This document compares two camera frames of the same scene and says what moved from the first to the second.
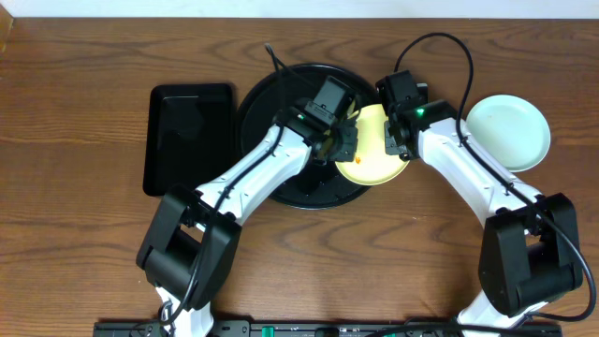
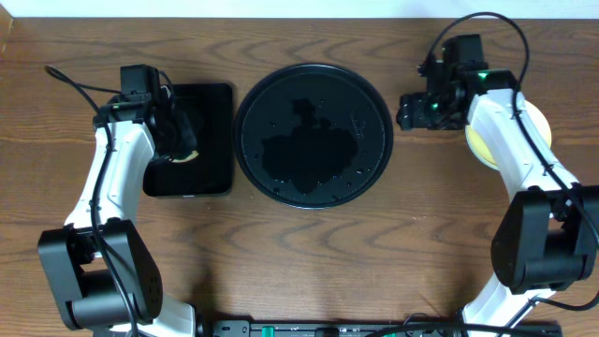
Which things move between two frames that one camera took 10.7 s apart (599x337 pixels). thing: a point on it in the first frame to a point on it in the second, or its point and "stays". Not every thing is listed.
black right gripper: [390, 149] to [411, 110]
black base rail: [336, 328] stays
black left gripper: [346, 141] to [182, 139]
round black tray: [277, 100] stays
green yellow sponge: [326, 146] to [195, 153]
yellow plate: [372, 165] to [538, 119]
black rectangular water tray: [190, 135] stays
